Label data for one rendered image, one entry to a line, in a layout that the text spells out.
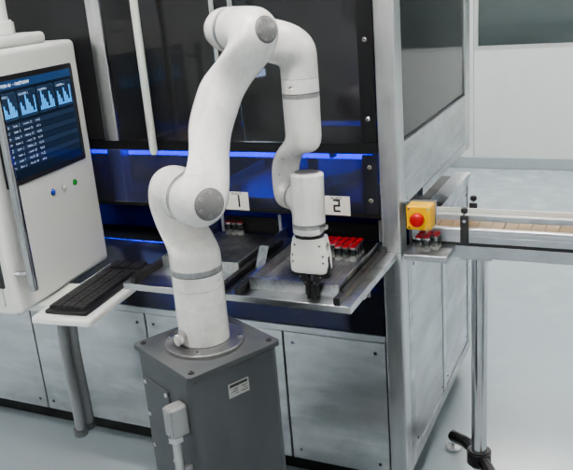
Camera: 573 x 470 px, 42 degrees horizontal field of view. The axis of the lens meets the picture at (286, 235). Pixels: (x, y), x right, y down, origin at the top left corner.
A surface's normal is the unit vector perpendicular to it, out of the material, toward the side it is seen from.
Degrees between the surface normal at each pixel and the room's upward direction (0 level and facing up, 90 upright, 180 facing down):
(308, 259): 91
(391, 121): 90
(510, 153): 90
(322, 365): 90
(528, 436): 0
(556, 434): 0
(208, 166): 62
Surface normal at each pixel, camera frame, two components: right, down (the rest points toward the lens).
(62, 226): 0.95, 0.03
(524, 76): -0.41, 0.32
